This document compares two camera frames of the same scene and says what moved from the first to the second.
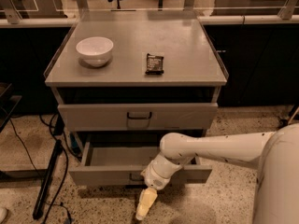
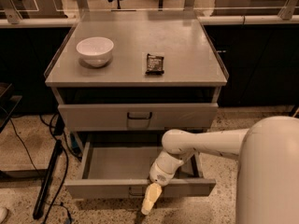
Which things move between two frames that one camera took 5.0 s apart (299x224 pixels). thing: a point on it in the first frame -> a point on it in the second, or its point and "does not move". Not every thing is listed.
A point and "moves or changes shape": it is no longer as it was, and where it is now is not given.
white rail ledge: (205, 21) does not move
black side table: (9, 100) does not move
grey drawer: (123, 166) moves or changes shape
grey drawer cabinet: (126, 79) does not move
